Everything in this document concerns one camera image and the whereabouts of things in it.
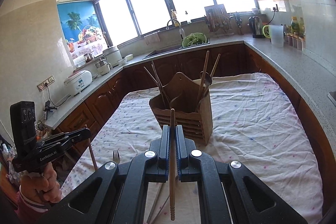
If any brown wooden chopstick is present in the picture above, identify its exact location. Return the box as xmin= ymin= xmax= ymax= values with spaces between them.
xmin=169 ymin=109 xmax=176 ymax=221

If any steel spoon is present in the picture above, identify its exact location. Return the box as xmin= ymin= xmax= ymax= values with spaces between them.
xmin=197 ymin=72 xmax=213 ymax=106

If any light wooden chopstick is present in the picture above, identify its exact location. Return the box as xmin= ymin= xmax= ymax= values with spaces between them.
xmin=210 ymin=53 xmax=221 ymax=79

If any person's left hand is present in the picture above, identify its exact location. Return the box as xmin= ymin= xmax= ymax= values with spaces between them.
xmin=21 ymin=162 xmax=62 ymax=203

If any silver fork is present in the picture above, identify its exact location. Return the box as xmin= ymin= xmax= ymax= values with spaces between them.
xmin=113 ymin=150 xmax=120 ymax=164

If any white floral tablecloth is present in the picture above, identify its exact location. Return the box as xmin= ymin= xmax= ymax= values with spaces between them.
xmin=62 ymin=73 xmax=323 ymax=223

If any white rice cooker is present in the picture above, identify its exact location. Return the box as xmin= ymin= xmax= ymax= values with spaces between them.
xmin=64 ymin=70 xmax=92 ymax=97

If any wooden utensil holder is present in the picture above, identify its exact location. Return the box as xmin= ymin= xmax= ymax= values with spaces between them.
xmin=149 ymin=72 xmax=213 ymax=145

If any small white blender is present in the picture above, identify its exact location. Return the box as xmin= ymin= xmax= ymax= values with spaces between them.
xmin=95 ymin=59 xmax=112 ymax=76

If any dark fork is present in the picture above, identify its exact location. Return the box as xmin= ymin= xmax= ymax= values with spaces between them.
xmin=143 ymin=66 xmax=167 ymax=108

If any white steamer pot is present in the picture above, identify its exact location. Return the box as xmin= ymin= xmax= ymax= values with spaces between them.
xmin=103 ymin=46 xmax=122 ymax=67

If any fruit poster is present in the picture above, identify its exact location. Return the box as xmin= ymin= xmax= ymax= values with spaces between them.
xmin=57 ymin=1 xmax=108 ymax=64

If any green vegetable colander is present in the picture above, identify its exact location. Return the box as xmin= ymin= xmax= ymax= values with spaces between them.
xmin=182 ymin=32 xmax=207 ymax=48

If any chrome sink faucet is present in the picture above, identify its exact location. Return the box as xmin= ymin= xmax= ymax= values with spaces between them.
xmin=166 ymin=18 xmax=186 ymax=40

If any white plastic jug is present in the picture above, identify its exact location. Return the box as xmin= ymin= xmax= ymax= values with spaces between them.
xmin=262 ymin=25 xmax=284 ymax=47

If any black electric kettle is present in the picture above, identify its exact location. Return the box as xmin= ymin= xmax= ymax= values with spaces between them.
xmin=248 ymin=16 xmax=265 ymax=39

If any knife rack with board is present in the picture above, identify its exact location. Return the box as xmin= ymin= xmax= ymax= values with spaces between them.
xmin=205 ymin=4 xmax=234 ymax=35

